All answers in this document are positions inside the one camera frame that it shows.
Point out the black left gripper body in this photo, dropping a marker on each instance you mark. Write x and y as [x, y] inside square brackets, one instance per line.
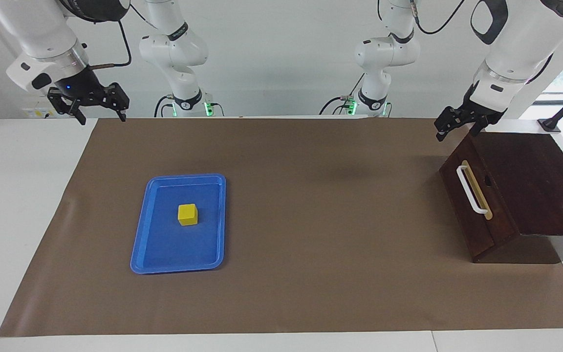
[472, 115]

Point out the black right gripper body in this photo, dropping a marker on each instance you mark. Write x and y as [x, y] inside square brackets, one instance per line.
[83, 88]

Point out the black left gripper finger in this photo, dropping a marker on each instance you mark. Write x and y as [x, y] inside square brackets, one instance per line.
[476, 130]
[441, 134]

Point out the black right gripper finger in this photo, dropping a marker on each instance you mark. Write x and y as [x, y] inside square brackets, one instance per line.
[80, 116]
[121, 115]

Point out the yellow cube block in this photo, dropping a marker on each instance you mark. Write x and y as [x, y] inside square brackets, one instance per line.
[187, 214]

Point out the dark wooden drawer cabinet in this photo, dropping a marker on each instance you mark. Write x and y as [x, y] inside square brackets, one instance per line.
[535, 186]

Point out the blue plastic tray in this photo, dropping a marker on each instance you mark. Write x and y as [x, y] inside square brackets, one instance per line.
[164, 244]

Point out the brown table mat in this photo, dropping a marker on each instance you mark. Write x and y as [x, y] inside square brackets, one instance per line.
[311, 269]

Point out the white wall power outlet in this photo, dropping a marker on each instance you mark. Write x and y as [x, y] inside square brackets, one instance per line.
[37, 113]

